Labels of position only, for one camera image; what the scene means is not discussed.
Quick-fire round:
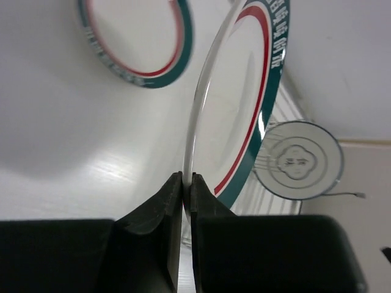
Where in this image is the metal wire dish rack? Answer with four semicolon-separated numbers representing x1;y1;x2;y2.
231;79;308;215

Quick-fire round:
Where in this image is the white plate with grey rim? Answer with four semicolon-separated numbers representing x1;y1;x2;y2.
261;120;345;201

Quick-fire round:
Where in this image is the green red rimmed plate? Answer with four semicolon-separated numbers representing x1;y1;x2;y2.
75;1;194;89
183;1;291;208

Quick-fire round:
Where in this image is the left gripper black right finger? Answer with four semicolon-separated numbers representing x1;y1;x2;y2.
189;174;368;292

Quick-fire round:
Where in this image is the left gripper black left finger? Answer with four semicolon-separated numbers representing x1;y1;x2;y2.
1;173;183;292

